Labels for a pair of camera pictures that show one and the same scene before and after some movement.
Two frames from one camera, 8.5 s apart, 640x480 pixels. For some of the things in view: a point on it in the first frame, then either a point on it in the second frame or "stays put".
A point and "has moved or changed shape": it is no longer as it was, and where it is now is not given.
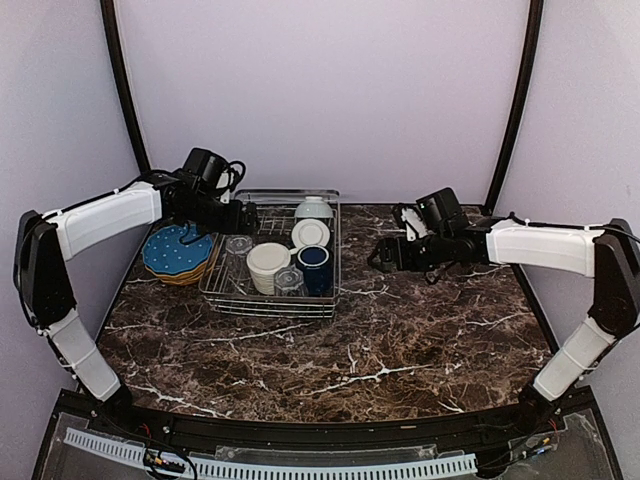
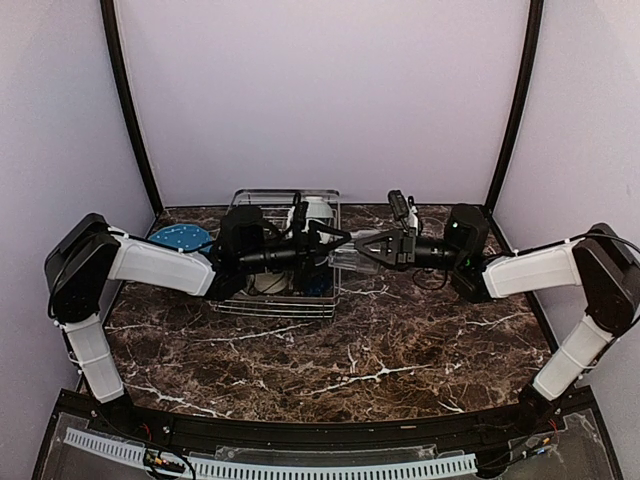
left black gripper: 232,224 to 316,252
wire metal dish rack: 290,268 stays put
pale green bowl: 313,207 stays put
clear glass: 237,268 has moved or changed shape
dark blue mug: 317,269 stays put
